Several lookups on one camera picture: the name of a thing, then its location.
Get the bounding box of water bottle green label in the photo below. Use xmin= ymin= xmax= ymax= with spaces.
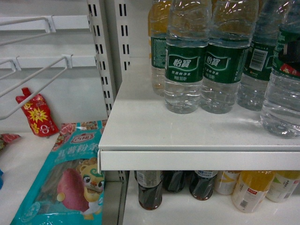
xmin=261 ymin=0 xmax=300 ymax=138

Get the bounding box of white upper shelf board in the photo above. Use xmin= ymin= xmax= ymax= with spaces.
xmin=99 ymin=57 xmax=300 ymax=171

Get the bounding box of water bottle green logo front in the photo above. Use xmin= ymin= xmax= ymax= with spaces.
xmin=165 ymin=0 xmax=212 ymax=114

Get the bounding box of water bottle green logo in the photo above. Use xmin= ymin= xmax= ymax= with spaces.
xmin=165 ymin=0 xmax=212 ymax=114
xmin=200 ymin=0 xmax=259 ymax=114

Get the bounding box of rear water bottle text label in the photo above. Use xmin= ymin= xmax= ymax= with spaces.
xmin=148 ymin=0 xmax=172 ymax=96

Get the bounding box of white perforated shelf upright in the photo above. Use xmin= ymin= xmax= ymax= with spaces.
xmin=87 ymin=0 xmax=116 ymax=115

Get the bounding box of water bottle barcode label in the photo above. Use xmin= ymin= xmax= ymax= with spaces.
xmin=236 ymin=0 xmax=289 ymax=111

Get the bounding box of dark tea bottle left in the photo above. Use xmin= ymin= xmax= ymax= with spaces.
xmin=136 ymin=170 xmax=163 ymax=210

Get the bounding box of dark tea bottle middle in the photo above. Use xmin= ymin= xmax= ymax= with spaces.
xmin=163 ymin=171 xmax=186 ymax=193

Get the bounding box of dark tea bottle blue label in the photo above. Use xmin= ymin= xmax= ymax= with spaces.
xmin=189 ymin=170 xmax=218 ymax=201

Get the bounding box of orange juice bottle behind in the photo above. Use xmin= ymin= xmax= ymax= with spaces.
xmin=148 ymin=0 xmax=172 ymax=69

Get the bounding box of white yellow drink bottle rear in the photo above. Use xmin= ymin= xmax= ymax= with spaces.
xmin=214 ymin=170 xmax=241 ymax=195

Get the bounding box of teal sweet potato noodle bag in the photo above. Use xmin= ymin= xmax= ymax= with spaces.
xmin=11 ymin=120 xmax=107 ymax=225

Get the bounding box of red sauce pouch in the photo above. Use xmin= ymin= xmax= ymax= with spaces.
xmin=21 ymin=94 xmax=59 ymax=137

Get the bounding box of yellow juice bottle front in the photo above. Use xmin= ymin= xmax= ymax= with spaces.
xmin=232 ymin=171 xmax=275 ymax=213

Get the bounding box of white green drink bottle right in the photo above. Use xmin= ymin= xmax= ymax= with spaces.
xmin=266 ymin=170 xmax=300 ymax=203

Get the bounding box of blue object at edge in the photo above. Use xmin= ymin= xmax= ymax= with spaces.
xmin=0 ymin=169 xmax=4 ymax=190

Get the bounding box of white wire hook lower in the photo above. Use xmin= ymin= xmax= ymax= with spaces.
xmin=0 ymin=54 xmax=73 ymax=120

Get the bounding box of white wire hook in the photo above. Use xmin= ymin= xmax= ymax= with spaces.
xmin=0 ymin=54 xmax=73 ymax=120
xmin=0 ymin=16 xmax=56 ymax=46

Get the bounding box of white wire hook upper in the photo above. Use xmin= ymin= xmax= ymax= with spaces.
xmin=0 ymin=16 xmax=56 ymax=46

